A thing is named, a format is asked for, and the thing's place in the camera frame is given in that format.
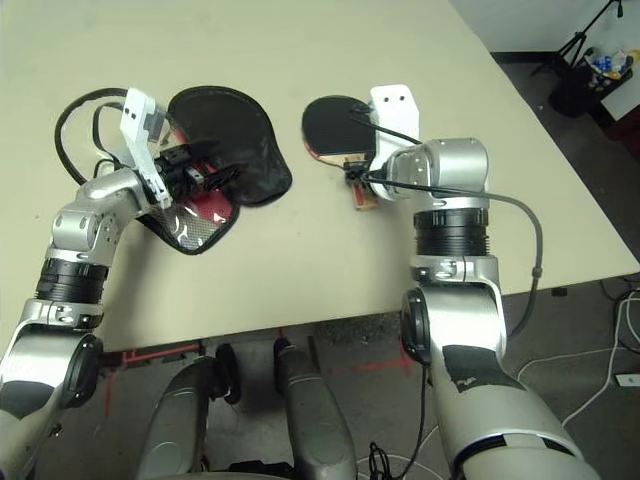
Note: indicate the pile of plastic bottles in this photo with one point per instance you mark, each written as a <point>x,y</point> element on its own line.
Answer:
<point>607,65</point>

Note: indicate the grey right robot leg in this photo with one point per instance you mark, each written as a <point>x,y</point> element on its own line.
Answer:
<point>315,415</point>

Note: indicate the grey robot leg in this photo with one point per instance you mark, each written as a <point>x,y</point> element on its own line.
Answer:
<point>180,420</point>
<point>315,415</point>

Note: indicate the black rubber ping-pong paddle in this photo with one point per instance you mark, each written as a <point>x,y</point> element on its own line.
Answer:
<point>330,125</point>

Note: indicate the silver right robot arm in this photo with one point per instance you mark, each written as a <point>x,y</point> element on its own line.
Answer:
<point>450,165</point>

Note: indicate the grey left robot leg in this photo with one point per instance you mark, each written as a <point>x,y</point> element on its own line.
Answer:
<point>180,420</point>

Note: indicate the black bin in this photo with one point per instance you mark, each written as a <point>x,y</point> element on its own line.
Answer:
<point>575,95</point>

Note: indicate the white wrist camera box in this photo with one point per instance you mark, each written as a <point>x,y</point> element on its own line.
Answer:
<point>395,110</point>
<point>137,115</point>

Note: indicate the grey robot torso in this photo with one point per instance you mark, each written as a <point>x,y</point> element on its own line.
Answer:
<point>270,472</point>

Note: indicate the black tripod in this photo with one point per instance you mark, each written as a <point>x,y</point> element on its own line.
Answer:
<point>575,45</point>

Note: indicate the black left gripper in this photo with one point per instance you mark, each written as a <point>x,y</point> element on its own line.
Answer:
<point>180,172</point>

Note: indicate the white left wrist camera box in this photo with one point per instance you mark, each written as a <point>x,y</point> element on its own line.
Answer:
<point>137,115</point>

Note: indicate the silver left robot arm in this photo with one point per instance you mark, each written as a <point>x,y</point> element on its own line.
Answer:
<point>90,195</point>

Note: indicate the white power adapter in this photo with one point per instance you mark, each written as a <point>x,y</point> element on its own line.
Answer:
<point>627,380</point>

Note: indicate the black red paddle case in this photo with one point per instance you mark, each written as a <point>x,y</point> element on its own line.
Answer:
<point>225,120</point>

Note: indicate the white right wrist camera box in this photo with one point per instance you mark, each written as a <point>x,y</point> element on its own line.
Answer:
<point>395,110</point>

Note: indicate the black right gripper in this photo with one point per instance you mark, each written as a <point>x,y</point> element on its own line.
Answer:
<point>356,172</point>

